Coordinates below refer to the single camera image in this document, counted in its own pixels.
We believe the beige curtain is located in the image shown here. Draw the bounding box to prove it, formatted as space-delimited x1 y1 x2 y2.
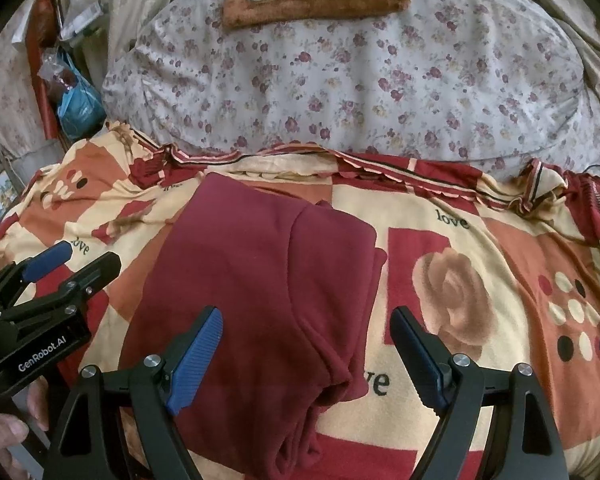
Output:
67 0 251 91
520 0 600 126

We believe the red cream printed blanket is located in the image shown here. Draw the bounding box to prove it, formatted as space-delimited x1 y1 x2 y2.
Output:
0 120 600 480

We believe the clear plastic bag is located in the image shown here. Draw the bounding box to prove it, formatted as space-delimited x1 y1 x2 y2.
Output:
36 46 77 92

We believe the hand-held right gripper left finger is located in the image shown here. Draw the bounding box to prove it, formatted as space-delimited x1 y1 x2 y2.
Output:
45 305 226 480

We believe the white packet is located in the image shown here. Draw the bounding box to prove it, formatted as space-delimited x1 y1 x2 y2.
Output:
59 1 106 42

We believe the blue plastic bag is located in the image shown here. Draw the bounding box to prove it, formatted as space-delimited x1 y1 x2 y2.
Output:
56 52 106 142

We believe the floral print quilt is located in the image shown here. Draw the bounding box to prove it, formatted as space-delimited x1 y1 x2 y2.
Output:
102 0 600 181

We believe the person's left hand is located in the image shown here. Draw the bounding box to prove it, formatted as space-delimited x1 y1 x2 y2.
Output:
0 377 50 467

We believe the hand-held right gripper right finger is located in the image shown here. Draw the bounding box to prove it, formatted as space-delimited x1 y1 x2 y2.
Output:
390 305 571 480

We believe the dark red fleece garment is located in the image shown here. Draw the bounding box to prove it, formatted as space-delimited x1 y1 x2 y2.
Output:
117 172 388 480

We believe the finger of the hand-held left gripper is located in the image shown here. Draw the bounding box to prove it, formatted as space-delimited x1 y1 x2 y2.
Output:
0 251 123 324
0 240 73 307

